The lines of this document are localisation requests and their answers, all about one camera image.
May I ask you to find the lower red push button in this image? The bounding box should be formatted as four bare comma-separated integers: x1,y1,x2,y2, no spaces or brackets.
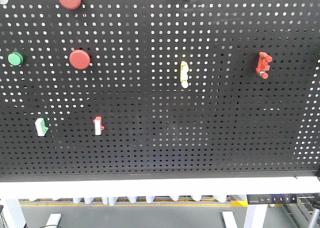
69,49,91,70

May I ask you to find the green push button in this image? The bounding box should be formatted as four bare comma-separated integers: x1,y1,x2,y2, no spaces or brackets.
7,51,24,66

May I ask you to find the black pegboard panel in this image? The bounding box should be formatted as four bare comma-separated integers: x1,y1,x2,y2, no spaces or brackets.
0,0,320,182

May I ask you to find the grey curtain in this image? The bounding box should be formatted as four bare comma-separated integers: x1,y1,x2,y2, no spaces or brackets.
21,195,231,207

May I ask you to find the white standing desk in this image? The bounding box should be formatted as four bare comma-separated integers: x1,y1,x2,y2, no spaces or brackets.
0,175,320,228

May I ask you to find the desk height control panel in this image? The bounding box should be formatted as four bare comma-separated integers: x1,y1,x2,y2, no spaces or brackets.
246,193,298,205

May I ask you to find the yellow toggle switch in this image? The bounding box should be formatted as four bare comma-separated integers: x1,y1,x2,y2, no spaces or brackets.
180,61,190,89

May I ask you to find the red white rocker switch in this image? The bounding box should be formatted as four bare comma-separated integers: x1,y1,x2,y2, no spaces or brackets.
93,116,105,136

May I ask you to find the red toggle switch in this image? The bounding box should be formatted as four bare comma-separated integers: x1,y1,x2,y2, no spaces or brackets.
255,52,273,79

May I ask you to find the green white rocker switch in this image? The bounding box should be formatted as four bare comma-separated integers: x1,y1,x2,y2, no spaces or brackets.
34,118,49,137

